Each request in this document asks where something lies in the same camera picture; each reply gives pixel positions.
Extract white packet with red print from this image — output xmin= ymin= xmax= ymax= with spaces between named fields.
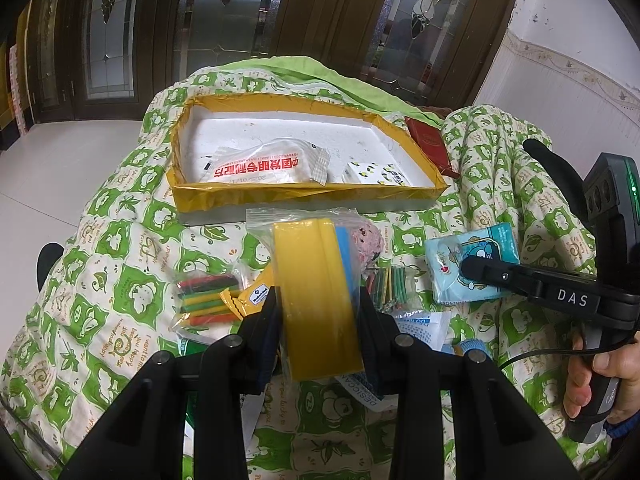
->
xmin=202 ymin=139 xmax=331 ymax=187

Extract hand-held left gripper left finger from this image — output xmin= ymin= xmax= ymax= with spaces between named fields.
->
xmin=57 ymin=287 xmax=286 ymax=480

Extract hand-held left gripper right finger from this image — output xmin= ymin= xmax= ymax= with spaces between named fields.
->
xmin=357 ymin=287 xmax=583 ymax=480

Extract black round object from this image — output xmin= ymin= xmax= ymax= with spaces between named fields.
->
xmin=36 ymin=242 xmax=65 ymax=296

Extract blue cartoon tissue pack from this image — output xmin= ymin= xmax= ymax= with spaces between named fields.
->
xmin=424 ymin=224 xmax=522 ymax=306

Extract bag of coloured sticks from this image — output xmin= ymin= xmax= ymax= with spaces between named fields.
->
xmin=365 ymin=265 xmax=418 ymax=313
xmin=172 ymin=272 xmax=246 ymax=336

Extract black cable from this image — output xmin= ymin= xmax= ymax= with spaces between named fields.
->
xmin=492 ymin=345 xmax=596 ymax=376

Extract green and white printed quilt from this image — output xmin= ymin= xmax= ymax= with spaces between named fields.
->
xmin=0 ymin=55 xmax=640 ymax=480

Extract black curved bar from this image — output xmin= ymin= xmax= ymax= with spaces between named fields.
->
xmin=522 ymin=138 xmax=593 ymax=221

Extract wooden glass door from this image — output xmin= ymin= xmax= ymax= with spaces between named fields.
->
xmin=172 ymin=0 xmax=301 ymax=68
xmin=280 ymin=0 xmax=528 ymax=111
xmin=55 ymin=0 xmax=181 ymax=122

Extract yellow-taped white foam box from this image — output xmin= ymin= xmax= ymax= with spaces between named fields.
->
xmin=166 ymin=91 xmax=447 ymax=226

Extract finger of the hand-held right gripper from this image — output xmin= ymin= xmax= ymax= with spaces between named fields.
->
xmin=460 ymin=255 xmax=545 ymax=302

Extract yellow snack packet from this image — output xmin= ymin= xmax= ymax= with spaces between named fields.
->
xmin=220 ymin=265 xmax=283 ymax=321

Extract bagged yellow and blue sponges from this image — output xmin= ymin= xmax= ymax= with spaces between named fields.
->
xmin=245 ymin=207 xmax=373 ymax=381

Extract white desiccant packet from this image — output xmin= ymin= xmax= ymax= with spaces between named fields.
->
xmin=345 ymin=307 xmax=453 ymax=413

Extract person's right hand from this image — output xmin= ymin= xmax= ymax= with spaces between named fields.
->
xmin=564 ymin=335 xmax=640 ymax=424

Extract light blue knit item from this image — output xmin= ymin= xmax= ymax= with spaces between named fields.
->
xmin=452 ymin=337 xmax=488 ymax=361

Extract green and white tube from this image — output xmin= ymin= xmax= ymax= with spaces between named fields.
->
xmin=177 ymin=337 xmax=213 ymax=358

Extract pink plush toy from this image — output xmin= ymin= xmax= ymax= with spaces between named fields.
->
xmin=350 ymin=220 xmax=385 ymax=268

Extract small white lemon-print packet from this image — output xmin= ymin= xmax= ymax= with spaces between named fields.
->
xmin=341 ymin=159 xmax=408 ymax=187

